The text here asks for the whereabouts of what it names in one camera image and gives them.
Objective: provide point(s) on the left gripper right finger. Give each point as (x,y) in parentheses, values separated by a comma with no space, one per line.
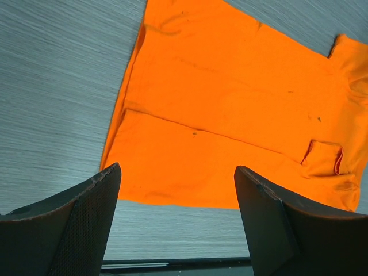
(289,234)

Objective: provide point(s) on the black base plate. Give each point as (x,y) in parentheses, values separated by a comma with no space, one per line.
(197,266)

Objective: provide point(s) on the orange t shirt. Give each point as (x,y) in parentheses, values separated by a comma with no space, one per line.
(209,88)

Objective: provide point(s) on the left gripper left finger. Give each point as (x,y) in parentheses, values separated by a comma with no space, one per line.
(64,234)

